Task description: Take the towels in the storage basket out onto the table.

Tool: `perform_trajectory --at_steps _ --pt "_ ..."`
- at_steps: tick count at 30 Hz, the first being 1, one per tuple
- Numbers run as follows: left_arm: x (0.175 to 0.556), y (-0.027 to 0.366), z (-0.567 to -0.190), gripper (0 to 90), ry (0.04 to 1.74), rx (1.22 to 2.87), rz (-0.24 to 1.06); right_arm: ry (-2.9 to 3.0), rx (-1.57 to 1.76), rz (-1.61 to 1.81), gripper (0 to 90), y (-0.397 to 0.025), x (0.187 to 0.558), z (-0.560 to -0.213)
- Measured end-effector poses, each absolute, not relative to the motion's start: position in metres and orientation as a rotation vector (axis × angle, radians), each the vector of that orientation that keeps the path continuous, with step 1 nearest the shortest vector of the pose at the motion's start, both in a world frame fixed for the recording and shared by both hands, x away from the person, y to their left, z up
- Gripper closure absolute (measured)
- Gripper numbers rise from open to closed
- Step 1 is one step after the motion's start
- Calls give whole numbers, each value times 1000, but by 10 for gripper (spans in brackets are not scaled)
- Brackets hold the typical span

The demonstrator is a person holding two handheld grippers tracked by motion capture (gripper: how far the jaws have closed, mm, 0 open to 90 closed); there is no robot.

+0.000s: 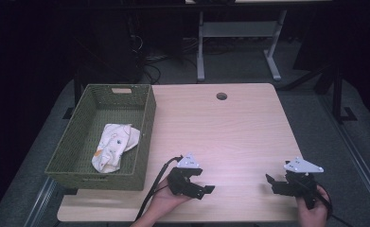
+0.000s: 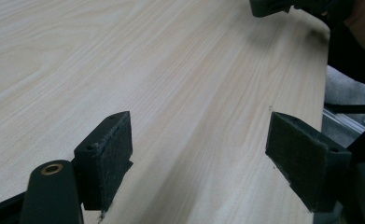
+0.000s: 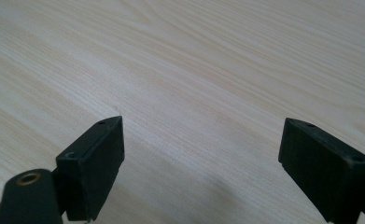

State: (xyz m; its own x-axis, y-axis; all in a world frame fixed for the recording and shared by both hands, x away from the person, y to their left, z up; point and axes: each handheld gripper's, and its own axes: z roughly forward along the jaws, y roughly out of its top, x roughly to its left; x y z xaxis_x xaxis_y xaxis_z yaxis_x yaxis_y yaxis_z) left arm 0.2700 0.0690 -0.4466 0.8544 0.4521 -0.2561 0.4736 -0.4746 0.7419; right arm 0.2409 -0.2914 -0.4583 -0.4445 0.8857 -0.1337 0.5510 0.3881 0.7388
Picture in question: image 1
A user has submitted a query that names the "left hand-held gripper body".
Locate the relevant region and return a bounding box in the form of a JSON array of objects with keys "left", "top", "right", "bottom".
[{"left": 167, "top": 152, "right": 202, "bottom": 198}]

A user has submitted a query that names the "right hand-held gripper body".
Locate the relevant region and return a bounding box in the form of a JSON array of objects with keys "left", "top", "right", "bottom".
[{"left": 283, "top": 156, "right": 325, "bottom": 210}]

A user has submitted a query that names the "white printed cloth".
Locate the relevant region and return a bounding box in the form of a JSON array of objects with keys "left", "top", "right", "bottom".
[{"left": 91, "top": 123, "right": 141, "bottom": 174}]

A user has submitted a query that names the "green woven basket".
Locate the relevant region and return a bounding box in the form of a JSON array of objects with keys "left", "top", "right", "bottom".
[{"left": 44, "top": 83, "right": 157, "bottom": 192}]

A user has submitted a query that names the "person's left hand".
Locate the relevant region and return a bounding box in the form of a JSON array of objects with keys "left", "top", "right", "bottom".
[{"left": 146, "top": 178, "right": 194, "bottom": 221}]

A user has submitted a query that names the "person's right hand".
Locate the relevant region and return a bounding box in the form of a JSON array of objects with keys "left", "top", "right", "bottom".
[{"left": 295, "top": 184, "right": 330, "bottom": 227}]

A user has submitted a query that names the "black metal stand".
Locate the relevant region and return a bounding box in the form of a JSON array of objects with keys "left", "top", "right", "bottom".
[{"left": 280, "top": 62, "right": 359, "bottom": 125}]

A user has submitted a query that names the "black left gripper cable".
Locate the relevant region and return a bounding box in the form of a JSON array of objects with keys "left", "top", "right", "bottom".
[{"left": 134, "top": 155, "right": 185, "bottom": 221}]

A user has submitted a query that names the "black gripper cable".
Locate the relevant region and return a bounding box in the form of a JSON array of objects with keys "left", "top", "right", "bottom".
[
  {"left": 134, "top": 155, "right": 185, "bottom": 221},
  {"left": 294, "top": 176, "right": 356, "bottom": 227}
]

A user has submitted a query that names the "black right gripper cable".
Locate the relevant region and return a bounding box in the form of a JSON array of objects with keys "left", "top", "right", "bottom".
[{"left": 294, "top": 176, "right": 356, "bottom": 227}]

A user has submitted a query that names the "metal floor rail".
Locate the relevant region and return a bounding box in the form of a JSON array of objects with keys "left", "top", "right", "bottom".
[
  {"left": 318, "top": 94, "right": 370, "bottom": 218},
  {"left": 24, "top": 177, "right": 58, "bottom": 227}
]

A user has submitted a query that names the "bundle of floor cables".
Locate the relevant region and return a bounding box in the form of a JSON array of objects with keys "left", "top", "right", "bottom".
[{"left": 129, "top": 34, "right": 200, "bottom": 85}]

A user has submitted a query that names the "white metal desk frame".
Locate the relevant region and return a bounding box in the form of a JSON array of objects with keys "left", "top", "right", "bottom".
[{"left": 196, "top": 9, "right": 289, "bottom": 83}]

